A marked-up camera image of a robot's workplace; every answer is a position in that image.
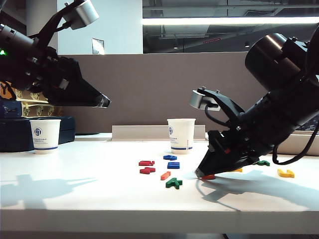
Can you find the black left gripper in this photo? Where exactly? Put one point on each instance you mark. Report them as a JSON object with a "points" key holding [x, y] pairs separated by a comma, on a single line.
{"points": [[54, 72]]}

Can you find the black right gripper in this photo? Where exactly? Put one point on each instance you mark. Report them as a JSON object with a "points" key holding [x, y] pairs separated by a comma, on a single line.
{"points": [[244, 139]]}

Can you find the orange letter c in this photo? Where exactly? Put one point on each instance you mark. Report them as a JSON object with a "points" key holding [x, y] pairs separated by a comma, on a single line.
{"points": [[208, 177]]}

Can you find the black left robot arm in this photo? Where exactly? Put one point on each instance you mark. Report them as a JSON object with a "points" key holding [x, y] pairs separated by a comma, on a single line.
{"points": [[15, 49]]}

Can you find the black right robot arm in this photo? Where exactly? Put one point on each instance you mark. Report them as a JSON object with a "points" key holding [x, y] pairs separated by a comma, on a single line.
{"points": [[281, 74]]}

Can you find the yellow letter j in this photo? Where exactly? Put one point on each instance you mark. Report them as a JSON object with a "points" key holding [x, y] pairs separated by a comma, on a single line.
{"points": [[238, 170]]}

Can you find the green letter w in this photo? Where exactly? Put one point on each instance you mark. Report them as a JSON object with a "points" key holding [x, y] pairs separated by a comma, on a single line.
{"points": [[263, 163]]}

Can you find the blue letter m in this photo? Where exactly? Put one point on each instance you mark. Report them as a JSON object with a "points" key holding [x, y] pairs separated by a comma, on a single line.
{"points": [[173, 165]]}

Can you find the white paper cup blue logo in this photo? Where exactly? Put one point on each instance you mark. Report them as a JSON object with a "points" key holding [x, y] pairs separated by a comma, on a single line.
{"points": [[46, 134], [181, 135]]}

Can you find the blue letter g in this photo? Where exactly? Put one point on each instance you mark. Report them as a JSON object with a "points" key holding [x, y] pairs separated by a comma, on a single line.
{"points": [[170, 157]]}

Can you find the green letter k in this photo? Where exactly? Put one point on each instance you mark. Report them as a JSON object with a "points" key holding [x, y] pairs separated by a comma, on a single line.
{"points": [[173, 183]]}

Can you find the orange letter i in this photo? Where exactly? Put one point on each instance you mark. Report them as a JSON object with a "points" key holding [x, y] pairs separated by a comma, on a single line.
{"points": [[165, 175]]}

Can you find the yellow letter f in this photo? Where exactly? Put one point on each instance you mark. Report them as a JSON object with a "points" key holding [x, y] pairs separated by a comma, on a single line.
{"points": [[285, 173]]}

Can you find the red letter z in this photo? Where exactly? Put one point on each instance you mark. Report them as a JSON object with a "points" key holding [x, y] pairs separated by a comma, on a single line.
{"points": [[147, 170]]}

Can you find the red letter n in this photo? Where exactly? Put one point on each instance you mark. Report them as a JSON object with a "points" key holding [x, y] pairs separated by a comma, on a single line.
{"points": [[145, 163]]}

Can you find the yellow and blue puzzle box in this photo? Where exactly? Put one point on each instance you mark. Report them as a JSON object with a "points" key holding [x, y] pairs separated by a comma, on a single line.
{"points": [[37, 110]]}

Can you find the brown fabric desk partition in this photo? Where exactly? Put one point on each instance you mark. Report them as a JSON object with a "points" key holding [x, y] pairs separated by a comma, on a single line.
{"points": [[149, 87]]}

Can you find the beige paper pulp tray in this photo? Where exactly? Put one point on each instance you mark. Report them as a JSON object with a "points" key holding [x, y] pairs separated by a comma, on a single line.
{"points": [[295, 145]]}

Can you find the dark blue plastic case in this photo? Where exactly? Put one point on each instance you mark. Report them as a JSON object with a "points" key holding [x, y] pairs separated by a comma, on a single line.
{"points": [[15, 134]]}

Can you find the white round column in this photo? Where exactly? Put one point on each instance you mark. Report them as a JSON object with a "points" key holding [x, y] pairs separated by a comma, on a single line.
{"points": [[37, 12]]}

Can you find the red led sign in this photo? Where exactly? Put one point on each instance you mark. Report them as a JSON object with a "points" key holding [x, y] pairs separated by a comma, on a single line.
{"points": [[211, 40]]}

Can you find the long ceiling light strip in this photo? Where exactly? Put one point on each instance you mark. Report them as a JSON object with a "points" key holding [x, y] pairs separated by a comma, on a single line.
{"points": [[199, 21]]}

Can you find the framed wall sign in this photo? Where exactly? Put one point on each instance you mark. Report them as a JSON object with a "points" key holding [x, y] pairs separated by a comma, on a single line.
{"points": [[98, 46]]}

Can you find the black right camera bracket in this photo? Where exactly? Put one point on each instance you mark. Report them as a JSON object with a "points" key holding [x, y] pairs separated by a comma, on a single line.
{"points": [[224, 102]]}

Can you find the black camera bracket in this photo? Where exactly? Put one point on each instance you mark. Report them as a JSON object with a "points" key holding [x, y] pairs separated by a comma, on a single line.
{"points": [[224, 102], [49, 27]]}

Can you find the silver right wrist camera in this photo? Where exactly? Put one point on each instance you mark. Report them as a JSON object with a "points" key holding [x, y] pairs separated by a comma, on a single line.
{"points": [[197, 99]]}

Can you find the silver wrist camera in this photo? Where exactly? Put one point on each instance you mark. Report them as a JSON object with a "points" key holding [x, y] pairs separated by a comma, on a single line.
{"points": [[82, 13], [197, 99]]}

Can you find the black left camera bracket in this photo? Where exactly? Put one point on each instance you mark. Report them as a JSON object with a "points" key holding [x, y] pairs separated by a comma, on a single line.
{"points": [[49, 27]]}

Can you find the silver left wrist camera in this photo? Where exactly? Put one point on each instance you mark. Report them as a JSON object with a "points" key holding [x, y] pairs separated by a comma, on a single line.
{"points": [[82, 13]]}

